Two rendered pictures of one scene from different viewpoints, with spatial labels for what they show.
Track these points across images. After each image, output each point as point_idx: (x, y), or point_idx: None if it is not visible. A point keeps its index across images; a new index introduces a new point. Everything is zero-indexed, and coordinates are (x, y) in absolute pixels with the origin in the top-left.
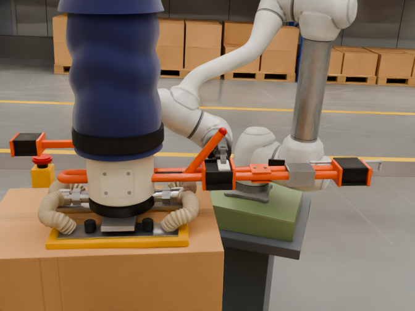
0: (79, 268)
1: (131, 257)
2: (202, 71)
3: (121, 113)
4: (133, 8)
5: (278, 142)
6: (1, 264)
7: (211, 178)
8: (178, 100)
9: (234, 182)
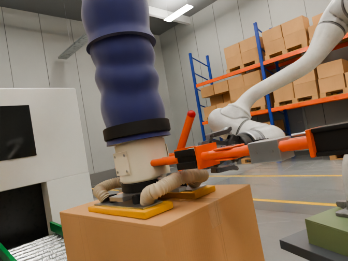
0: (92, 226)
1: (110, 222)
2: (252, 89)
3: (109, 107)
4: (102, 32)
5: None
6: (68, 217)
7: (180, 158)
8: (223, 113)
9: (198, 160)
